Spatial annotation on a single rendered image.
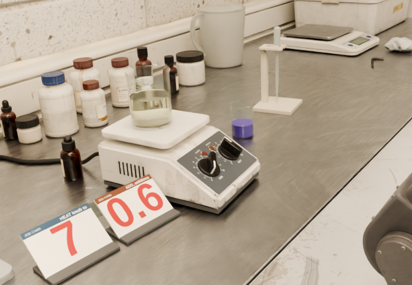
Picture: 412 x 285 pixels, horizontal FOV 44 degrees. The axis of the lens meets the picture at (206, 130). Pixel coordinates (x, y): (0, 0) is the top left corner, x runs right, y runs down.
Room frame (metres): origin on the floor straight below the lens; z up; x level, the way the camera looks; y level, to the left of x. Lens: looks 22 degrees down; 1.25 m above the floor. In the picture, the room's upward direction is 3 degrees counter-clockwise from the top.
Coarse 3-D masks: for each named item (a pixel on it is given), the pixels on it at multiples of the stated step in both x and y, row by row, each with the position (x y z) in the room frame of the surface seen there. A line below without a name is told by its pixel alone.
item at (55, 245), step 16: (64, 224) 0.52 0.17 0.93; (80, 224) 0.53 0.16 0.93; (96, 224) 0.54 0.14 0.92; (32, 240) 0.49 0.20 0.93; (48, 240) 0.50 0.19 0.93; (64, 240) 0.50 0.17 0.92; (80, 240) 0.51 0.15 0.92; (96, 240) 0.52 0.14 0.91; (48, 256) 0.48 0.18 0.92; (64, 256) 0.49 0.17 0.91
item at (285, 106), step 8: (264, 48) 0.98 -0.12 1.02; (272, 48) 0.97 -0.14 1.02; (280, 48) 0.97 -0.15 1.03; (264, 56) 0.99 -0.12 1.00; (264, 64) 0.99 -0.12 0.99; (264, 72) 0.99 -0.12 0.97; (264, 80) 0.99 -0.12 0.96; (264, 88) 0.99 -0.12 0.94; (264, 96) 0.99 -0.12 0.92; (272, 96) 1.03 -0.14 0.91; (256, 104) 0.99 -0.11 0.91; (264, 104) 0.98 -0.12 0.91; (272, 104) 0.98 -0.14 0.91; (280, 104) 0.98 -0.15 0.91; (288, 104) 0.98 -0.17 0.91; (296, 104) 0.97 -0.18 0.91; (264, 112) 0.96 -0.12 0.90; (272, 112) 0.95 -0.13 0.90; (280, 112) 0.94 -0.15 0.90; (288, 112) 0.93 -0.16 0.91
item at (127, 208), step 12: (132, 192) 0.59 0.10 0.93; (144, 192) 0.60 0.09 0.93; (156, 192) 0.61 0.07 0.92; (108, 204) 0.56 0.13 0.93; (120, 204) 0.57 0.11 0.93; (132, 204) 0.58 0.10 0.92; (144, 204) 0.58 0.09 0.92; (156, 204) 0.59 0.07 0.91; (168, 204) 0.60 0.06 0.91; (108, 216) 0.55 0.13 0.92; (120, 216) 0.56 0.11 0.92; (132, 216) 0.56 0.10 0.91; (144, 216) 0.57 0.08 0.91; (120, 228) 0.54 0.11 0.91
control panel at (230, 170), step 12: (216, 132) 0.70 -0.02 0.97; (204, 144) 0.67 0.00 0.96; (216, 144) 0.68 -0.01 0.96; (192, 156) 0.63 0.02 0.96; (204, 156) 0.64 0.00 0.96; (216, 156) 0.65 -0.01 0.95; (240, 156) 0.67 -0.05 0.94; (252, 156) 0.68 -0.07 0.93; (192, 168) 0.61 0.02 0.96; (228, 168) 0.64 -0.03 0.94; (240, 168) 0.64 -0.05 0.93; (204, 180) 0.59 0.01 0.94; (216, 180) 0.60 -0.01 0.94; (228, 180) 0.61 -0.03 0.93; (216, 192) 0.58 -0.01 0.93
